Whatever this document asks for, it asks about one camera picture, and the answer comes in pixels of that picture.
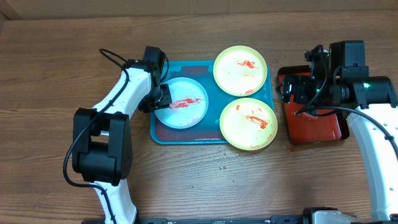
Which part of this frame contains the light blue plate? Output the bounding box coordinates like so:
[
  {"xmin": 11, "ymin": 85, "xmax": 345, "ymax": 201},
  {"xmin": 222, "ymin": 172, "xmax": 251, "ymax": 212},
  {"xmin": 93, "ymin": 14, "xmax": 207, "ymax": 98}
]
[{"xmin": 155, "ymin": 77, "xmax": 209, "ymax": 129}]

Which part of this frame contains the yellow-green plate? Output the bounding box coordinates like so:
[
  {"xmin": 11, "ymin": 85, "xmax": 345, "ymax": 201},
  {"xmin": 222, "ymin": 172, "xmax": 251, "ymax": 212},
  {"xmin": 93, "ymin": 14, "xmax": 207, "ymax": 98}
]
[
  {"xmin": 213, "ymin": 45, "xmax": 268, "ymax": 97},
  {"xmin": 220, "ymin": 98, "xmax": 278, "ymax": 151}
]

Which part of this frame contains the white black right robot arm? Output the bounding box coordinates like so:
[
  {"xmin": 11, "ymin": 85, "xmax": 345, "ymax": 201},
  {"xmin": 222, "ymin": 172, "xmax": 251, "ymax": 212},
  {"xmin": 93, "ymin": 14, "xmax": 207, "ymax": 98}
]
[{"xmin": 275, "ymin": 40, "xmax": 397, "ymax": 223}]

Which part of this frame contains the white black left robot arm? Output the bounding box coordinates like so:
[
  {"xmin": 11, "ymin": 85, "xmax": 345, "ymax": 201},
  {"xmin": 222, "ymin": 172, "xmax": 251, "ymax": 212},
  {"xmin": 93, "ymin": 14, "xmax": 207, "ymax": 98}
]
[{"xmin": 63, "ymin": 46, "xmax": 172, "ymax": 223}]

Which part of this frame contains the black tray red inside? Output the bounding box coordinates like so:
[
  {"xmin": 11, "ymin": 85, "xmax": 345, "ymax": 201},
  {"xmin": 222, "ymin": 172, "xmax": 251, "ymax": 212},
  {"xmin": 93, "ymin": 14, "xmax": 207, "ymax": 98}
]
[{"xmin": 275, "ymin": 69, "xmax": 349, "ymax": 144}]

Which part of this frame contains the teal plastic tray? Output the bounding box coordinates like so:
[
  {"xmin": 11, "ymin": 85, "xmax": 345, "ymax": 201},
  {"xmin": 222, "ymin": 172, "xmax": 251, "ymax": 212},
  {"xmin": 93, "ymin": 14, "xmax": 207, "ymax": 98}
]
[{"xmin": 149, "ymin": 60, "xmax": 275, "ymax": 145}]

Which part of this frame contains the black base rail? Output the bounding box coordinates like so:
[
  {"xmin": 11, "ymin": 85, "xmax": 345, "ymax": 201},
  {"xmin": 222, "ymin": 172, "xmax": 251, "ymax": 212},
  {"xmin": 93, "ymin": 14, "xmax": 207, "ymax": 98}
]
[{"xmin": 81, "ymin": 206, "xmax": 398, "ymax": 224}]

